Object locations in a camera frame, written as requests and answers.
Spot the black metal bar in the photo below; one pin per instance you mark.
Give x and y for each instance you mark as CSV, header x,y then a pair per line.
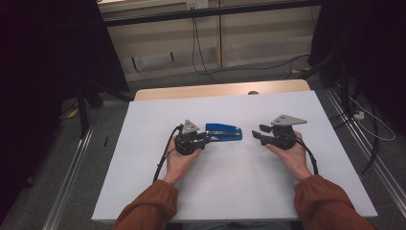
x,y
207,12

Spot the aluminium floor rail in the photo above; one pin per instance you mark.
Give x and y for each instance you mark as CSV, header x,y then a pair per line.
x,y
68,179
383,172

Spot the person's left hand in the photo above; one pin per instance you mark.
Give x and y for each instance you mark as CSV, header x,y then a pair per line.
x,y
178,164

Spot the blue stapler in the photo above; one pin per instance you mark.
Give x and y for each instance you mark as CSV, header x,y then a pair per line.
x,y
225,131

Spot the white plug adapter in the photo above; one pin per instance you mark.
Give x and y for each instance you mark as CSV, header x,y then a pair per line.
x,y
359,115

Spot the white table sheet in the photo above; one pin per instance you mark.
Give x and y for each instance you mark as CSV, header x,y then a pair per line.
x,y
230,185

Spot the wooden table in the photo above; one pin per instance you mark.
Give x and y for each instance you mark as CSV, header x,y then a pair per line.
x,y
207,90

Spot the yellow floor tape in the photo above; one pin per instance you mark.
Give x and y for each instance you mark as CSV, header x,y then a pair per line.
x,y
72,113
303,69

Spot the black curtain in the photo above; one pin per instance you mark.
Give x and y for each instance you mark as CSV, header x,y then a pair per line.
x,y
367,48
48,64

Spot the black metal stand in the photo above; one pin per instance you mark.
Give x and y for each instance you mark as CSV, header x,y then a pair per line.
x,y
83,111
344,86

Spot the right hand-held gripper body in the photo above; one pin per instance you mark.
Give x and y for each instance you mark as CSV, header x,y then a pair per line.
x,y
282,135

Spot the beige wooden cabinet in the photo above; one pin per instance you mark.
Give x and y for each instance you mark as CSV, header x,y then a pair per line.
x,y
261,41

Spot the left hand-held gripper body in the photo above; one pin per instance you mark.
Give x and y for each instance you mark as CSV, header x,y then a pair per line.
x,y
188,143

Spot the white wall socket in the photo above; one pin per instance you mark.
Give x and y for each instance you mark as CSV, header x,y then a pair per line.
x,y
197,4

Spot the dark table grommet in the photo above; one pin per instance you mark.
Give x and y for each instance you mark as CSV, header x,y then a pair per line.
x,y
253,93

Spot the person's right hand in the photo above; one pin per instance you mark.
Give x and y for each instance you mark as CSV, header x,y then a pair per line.
x,y
293,158

